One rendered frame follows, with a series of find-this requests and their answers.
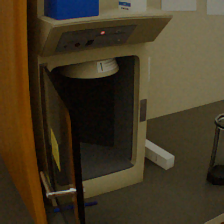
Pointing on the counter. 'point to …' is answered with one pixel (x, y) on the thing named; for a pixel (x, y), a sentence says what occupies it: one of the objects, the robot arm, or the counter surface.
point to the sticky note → (55, 149)
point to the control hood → (154, 25)
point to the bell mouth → (90, 69)
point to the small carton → (132, 5)
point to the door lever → (52, 187)
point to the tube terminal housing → (61, 59)
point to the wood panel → (18, 108)
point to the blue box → (70, 9)
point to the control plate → (72, 38)
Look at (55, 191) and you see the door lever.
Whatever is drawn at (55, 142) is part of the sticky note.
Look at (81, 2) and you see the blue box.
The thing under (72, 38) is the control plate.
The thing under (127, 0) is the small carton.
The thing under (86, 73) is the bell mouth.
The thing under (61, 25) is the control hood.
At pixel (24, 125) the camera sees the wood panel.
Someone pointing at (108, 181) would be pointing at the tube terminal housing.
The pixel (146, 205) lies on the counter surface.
